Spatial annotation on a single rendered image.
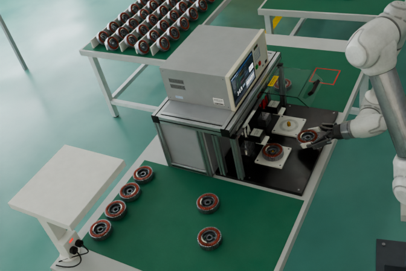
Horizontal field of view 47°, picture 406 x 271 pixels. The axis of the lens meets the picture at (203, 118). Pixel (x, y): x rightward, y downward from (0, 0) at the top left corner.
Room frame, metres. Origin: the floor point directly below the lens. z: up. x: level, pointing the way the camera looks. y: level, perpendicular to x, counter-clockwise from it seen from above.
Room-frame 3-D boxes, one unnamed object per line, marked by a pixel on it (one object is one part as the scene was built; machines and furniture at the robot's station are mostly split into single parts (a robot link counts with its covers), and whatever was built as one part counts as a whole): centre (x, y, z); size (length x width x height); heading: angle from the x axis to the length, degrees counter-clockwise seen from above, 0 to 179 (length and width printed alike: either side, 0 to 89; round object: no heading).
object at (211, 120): (2.04, -0.13, 1.09); 0.68 x 0.44 x 0.05; 143
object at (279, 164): (1.76, -0.31, 0.78); 0.15 x 0.15 x 0.01; 53
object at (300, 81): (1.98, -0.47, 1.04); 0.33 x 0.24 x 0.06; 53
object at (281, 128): (1.95, -0.46, 0.78); 0.15 x 0.15 x 0.01; 53
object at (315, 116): (1.86, -0.37, 0.76); 0.64 x 0.47 x 0.02; 143
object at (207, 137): (2.00, -0.18, 0.92); 0.66 x 0.01 x 0.30; 143
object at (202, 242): (1.34, 0.10, 0.77); 0.11 x 0.11 x 0.04
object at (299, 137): (1.76, -0.50, 0.83); 0.11 x 0.11 x 0.04
